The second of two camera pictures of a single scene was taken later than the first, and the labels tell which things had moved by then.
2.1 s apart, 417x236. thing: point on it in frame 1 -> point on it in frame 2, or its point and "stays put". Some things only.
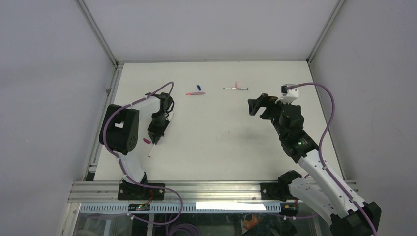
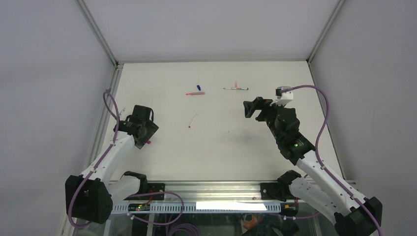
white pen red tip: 150,151 -> 192,121
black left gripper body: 158,124 -> 150,129
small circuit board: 144,207 stays put
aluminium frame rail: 192,191 stays put
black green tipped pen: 244,88 stays put
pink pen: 195,93 stays put
